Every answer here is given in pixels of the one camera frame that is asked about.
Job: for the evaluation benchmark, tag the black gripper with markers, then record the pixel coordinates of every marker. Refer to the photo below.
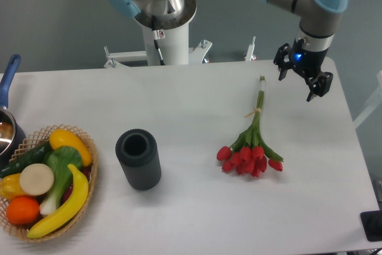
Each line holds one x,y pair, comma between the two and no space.
305,63

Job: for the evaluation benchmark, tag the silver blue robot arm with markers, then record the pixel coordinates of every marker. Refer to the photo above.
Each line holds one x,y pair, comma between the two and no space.
319,19

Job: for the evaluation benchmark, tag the clamp screw right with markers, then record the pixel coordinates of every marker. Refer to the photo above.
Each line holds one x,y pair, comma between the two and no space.
249,55

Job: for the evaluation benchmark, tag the red tulip bouquet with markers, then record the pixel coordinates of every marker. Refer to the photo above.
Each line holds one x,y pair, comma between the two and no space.
250,154

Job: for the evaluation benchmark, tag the black device at table edge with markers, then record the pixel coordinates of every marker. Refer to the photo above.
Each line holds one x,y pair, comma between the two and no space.
371,222

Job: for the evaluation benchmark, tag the dark grey ribbed vase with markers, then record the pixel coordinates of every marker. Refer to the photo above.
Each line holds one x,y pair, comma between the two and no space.
137,153

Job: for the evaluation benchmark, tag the yellow banana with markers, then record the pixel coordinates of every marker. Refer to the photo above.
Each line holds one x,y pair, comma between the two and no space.
65,212

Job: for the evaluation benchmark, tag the yellow lemon squash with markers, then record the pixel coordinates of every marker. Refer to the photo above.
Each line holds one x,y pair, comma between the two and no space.
61,137

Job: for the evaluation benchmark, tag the green bok choy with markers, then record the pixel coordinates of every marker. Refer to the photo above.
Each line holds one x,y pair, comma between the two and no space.
58,161

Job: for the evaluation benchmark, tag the green cucumber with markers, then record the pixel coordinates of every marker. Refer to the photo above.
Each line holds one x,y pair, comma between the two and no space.
35,155

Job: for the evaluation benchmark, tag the beige round mushroom cap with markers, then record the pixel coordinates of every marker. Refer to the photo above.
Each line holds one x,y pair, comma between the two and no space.
36,179

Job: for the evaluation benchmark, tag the orange fruit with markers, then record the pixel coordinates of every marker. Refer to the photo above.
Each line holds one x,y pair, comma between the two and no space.
22,210

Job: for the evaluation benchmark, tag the yellow bell pepper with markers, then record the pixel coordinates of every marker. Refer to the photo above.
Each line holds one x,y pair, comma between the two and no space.
10,187

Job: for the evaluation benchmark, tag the woven wicker basket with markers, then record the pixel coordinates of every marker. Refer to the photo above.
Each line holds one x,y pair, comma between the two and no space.
36,139

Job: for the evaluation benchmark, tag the white frame at right edge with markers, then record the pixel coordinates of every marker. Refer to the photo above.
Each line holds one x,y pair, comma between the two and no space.
370,105

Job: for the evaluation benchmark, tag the white clamp bracket middle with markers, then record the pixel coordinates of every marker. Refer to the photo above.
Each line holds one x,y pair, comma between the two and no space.
201,50

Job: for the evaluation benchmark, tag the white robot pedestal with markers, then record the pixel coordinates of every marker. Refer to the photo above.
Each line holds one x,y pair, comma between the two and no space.
165,27

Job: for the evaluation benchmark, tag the white mounting bracket left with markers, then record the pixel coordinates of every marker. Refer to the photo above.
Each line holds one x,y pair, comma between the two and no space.
124,58

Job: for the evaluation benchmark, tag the blue handled saucepan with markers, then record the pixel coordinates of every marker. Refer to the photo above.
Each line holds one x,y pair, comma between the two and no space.
12,135

